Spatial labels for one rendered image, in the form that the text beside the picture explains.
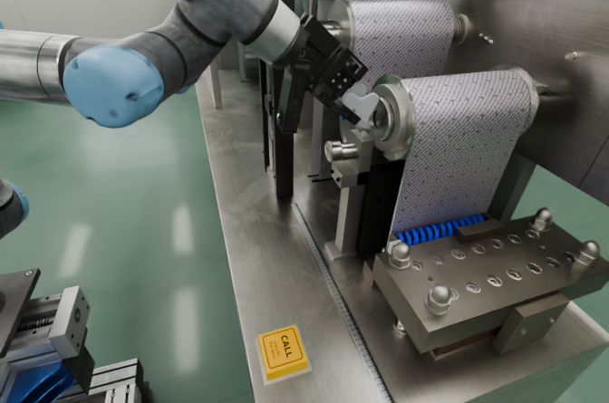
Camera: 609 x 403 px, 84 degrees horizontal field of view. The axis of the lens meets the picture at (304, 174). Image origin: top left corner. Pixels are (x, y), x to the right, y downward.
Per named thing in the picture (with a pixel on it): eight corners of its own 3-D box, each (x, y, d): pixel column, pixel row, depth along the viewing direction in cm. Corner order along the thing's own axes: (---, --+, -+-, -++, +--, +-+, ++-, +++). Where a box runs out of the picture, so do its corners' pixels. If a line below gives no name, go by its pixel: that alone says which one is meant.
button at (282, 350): (258, 341, 61) (257, 334, 59) (295, 331, 63) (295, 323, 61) (266, 381, 55) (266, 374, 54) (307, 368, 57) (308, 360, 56)
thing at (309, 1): (285, 118, 141) (283, -45, 109) (316, 114, 145) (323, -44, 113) (294, 132, 130) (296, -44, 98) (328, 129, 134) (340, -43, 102)
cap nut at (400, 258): (384, 256, 61) (389, 238, 59) (401, 252, 62) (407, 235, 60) (395, 272, 58) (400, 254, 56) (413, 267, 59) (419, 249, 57)
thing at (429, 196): (386, 246, 69) (403, 170, 58) (478, 224, 75) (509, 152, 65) (387, 248, 68) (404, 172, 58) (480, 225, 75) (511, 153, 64)
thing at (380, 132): (394, 128, 53) (375, 148, 60) (405, 127, 54) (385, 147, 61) (380, 88, 56) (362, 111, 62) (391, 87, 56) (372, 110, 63)
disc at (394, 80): (360, 110, 68) (389, 53, 55) (362, 110, 68) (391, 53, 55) (386, 175, 62) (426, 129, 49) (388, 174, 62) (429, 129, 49)
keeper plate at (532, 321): (491, 344, 60) (514, 306, 54) (533, 328, 63) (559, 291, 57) (501, 357, 58) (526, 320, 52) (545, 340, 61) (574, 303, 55)
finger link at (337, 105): (364, 121, 53) (326, 89, 48) (358, 129, 53) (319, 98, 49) (353, 111, 57) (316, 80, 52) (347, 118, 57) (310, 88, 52)
